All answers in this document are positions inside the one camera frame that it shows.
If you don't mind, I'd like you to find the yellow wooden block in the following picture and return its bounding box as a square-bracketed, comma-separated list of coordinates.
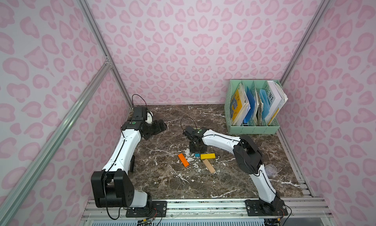
[200, 153, 216, 160]

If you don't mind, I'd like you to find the orange wooden block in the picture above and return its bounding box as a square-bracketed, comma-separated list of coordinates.
[178, 154, 190, 168]

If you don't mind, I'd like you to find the natural tan wooden block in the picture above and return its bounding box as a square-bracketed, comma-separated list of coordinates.
[202, 159, 215, 174]

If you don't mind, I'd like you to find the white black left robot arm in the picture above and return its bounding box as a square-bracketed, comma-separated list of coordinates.
[91, 119, 167, 208]

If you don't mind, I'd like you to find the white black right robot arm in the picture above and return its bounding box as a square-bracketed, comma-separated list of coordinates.
[183, 126, 281, 215]

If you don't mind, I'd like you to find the yellow cover book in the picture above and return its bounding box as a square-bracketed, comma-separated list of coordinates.
[230, 87, 244, 126]

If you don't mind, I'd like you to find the mint green file organizer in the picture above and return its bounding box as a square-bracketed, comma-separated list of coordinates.
[224, 79, 280, 135]

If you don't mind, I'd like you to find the beige paper stack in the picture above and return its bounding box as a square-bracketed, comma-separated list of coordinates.
[254, 90, 263, 126]

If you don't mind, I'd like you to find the clear plastic cup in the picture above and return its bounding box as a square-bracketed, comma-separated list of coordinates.
[264, 164, 278, 178]

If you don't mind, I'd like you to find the light blue folder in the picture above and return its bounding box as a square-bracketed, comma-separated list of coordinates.
[259, 89, 270, 120]

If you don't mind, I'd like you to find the white book right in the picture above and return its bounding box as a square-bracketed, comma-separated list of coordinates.
[263, 80, 288, 126]

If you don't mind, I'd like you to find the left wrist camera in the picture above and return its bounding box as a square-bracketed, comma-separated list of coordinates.
[131, 106, 153, 124]

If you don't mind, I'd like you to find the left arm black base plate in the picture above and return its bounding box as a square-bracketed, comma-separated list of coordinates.
[126, 201, 167, 218]

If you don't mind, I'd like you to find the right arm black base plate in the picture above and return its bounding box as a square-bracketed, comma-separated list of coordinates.
[245, 197, 288, 218]

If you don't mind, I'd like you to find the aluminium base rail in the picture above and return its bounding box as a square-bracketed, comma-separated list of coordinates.
[79, 197, 336, 226]

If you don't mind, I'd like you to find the aluminium corner frame post left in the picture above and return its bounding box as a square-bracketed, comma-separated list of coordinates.
[77, 0, 133, 108]

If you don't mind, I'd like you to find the aluminium corner frame post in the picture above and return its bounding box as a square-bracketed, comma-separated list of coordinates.
[77, 0, 133, 108]
[280, 0, 334, 86]

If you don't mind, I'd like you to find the aluminium diagonal frame bar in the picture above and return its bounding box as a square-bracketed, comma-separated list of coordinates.
[1, 62, 112, 226]

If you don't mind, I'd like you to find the aluminium corner frame post right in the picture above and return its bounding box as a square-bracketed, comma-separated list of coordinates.
[280, 0, 334, 86]

